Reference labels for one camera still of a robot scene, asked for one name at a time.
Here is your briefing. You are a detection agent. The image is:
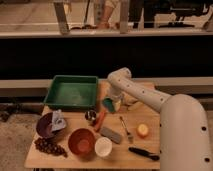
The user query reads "green yellow sponge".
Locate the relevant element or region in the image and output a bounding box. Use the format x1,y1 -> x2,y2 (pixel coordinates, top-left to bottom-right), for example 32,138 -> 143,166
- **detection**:
102,98 -> 121,113

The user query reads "orange plastic bowl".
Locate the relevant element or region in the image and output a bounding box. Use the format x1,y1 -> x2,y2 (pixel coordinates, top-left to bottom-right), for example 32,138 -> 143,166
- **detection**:
68,128 -> 96,157

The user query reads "small metal cup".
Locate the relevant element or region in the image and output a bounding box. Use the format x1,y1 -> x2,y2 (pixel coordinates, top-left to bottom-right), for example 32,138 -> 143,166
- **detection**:
85,110 -> 97,125

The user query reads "metal fork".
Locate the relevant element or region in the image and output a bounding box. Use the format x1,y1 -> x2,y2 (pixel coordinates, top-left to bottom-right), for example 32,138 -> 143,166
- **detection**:
119,116 -> 133,144

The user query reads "grey folded cloth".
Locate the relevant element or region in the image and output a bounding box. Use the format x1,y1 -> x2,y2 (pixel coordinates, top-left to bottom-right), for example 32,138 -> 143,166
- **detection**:
51,110 -> 66,131

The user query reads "grey rectangular block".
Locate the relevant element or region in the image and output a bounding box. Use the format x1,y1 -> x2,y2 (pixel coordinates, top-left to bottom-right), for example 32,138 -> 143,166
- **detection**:
100,127 -> 122,144

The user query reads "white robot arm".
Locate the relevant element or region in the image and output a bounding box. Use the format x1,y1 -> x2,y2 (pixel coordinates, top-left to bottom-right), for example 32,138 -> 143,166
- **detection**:
107,67 -> 213,171

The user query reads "green plastic tray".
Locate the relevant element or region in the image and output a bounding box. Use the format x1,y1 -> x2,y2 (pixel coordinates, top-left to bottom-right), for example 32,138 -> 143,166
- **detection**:
44,75 -> 98,110

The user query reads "bunch of dark grapes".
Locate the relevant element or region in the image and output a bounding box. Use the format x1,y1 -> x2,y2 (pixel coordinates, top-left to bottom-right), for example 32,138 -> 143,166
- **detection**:
34,138 -> 67,157

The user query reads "purple bowl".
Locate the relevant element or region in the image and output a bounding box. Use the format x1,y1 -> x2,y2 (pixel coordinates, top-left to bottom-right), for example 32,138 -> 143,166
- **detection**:
36,112 -> 62,139

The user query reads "orange carrot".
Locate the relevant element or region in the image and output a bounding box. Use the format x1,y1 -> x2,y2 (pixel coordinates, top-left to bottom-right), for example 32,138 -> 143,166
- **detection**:
94,111 -> 106,132

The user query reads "black handled tool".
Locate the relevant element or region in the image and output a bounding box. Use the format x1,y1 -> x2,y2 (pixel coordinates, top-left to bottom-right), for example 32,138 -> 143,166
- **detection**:
128,147 -> 160,161

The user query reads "yellow red apple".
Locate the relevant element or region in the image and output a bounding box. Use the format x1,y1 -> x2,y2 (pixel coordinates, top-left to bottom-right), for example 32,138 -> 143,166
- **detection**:
136,123 -> 149,138

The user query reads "white cup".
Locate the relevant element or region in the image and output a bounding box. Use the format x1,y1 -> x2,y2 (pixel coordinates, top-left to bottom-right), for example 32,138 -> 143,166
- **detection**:
95,137 -> 112,158

